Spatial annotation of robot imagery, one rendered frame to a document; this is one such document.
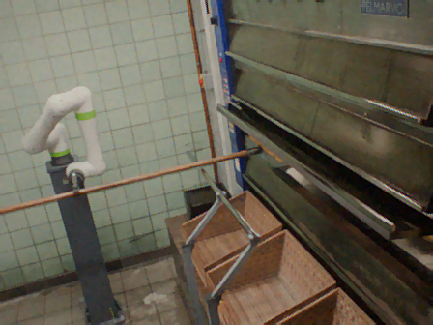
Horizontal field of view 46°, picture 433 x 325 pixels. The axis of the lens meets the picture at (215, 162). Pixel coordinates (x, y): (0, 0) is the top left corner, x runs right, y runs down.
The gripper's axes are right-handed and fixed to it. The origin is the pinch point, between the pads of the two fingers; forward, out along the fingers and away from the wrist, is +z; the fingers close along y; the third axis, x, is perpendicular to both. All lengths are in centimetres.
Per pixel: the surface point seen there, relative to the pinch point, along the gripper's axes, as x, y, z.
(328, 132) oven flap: -103, -32, 87
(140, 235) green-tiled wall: -32, 95, -120
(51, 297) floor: 46, 120, -106
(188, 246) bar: -47, 25, 42
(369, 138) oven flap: -105, -37, 114
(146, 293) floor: -25, 120, -75
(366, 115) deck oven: -104, -45, 115
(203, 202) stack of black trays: -73, 42, -38
